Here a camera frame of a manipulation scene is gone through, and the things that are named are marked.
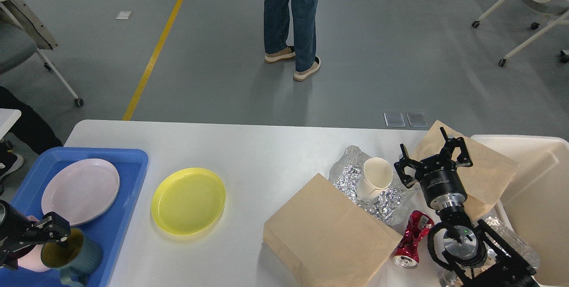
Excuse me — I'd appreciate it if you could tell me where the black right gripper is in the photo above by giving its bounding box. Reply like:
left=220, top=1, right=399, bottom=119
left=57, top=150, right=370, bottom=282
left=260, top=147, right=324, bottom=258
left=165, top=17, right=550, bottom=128
left=393, top=127, right=473, bottom=210

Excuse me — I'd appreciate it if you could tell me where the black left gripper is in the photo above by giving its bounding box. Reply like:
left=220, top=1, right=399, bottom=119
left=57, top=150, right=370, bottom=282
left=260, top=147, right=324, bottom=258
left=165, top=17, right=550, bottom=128
left=0, top=200, right=71, bottom=270

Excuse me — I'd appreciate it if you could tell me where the pink mug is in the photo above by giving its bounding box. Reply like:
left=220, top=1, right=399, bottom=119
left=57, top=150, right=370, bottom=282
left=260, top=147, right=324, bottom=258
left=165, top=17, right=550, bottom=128
left=18, top=215, right=48, bottom=272

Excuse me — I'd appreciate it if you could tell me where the dark green mug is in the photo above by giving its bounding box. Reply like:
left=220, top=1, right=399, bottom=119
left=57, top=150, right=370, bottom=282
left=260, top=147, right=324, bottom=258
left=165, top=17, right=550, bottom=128
left=40, top=227, right=102, bottom=287

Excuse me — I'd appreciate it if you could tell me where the yellow plastic plate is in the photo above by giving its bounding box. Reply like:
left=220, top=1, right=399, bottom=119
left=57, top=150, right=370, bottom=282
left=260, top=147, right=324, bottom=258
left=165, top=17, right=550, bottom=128
left=150, top=167, right=226, bottom=236

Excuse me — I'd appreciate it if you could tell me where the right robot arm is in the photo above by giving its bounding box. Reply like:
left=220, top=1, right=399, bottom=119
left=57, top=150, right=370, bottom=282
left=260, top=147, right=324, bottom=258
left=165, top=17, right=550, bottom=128
left=394, top=127, right=538, bottom=287

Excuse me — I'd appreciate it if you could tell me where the floor socket plate right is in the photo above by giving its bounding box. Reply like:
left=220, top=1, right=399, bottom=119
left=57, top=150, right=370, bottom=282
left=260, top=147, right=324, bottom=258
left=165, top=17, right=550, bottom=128
left=406, top=112, right=429, bottom=128

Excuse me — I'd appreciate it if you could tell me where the floor socket plate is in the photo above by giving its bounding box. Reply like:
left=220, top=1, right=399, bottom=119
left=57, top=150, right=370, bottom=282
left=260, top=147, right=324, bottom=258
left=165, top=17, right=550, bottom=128
left=384, top=112, right=406, bottom=128
left=406, top=112, right=429, bottom=128

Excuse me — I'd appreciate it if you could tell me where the pink plate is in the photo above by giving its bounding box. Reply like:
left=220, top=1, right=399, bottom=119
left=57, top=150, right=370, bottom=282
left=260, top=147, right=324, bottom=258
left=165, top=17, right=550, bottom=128
left=41, top=158, right=120, bottom=226

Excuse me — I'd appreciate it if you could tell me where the floor socket plate left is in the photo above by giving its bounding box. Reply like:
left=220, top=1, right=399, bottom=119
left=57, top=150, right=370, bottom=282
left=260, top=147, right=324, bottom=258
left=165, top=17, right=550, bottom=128
left=384, top=112, right=406, bottom=128

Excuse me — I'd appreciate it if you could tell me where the brown paper bag right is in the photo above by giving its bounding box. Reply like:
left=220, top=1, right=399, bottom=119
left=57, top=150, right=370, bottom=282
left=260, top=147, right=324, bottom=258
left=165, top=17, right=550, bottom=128
left=410, top=120, right=520, bottom=220

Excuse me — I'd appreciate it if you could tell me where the white paper cup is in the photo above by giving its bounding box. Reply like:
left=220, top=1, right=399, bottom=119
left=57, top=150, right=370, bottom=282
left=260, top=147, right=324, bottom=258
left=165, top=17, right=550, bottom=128
left=356, top=157, right=393, bottom=202

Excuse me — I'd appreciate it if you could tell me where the crumpled aluminium foil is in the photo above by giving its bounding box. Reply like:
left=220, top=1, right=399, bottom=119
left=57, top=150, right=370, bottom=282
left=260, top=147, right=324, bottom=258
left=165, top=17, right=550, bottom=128
left=329, top=145, right=420, bottom=226

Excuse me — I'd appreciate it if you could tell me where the crushed red can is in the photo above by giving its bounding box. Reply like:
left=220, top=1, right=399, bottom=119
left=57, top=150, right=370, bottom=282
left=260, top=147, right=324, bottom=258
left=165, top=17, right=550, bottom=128
left=392, top=210, right=434, bottom=269

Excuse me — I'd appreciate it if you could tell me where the blue plastic tray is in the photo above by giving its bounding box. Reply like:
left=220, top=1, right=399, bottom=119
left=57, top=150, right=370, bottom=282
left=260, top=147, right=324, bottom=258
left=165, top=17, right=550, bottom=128
left=10, top=147, right=148, bottom=287

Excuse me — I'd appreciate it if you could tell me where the person in black trousers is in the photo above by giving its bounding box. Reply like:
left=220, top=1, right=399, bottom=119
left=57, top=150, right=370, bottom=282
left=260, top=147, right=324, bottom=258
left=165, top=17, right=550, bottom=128
left=0, top=87, right=63, bottom=179

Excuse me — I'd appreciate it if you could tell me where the white plastic bin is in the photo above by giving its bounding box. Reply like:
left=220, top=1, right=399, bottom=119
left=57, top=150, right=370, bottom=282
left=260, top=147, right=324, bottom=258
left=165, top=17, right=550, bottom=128
left=473, top=135, right=569, bottom=287

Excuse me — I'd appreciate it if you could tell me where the white side table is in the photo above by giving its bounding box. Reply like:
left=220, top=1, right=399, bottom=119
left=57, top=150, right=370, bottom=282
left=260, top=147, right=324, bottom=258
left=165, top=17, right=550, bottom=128
left=0, top=108, right=22, bottom=139

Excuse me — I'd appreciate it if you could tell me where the large brown paper bag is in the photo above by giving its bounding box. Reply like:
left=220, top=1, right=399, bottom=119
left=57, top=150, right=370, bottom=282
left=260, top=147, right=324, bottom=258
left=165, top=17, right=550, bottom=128
left=263, top=174, right=402, bottom=287

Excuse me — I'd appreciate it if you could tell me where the grey chair left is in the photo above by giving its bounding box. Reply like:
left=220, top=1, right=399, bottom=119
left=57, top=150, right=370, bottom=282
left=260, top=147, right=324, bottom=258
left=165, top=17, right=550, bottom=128
left=0, top=0, right=84, bottom=107

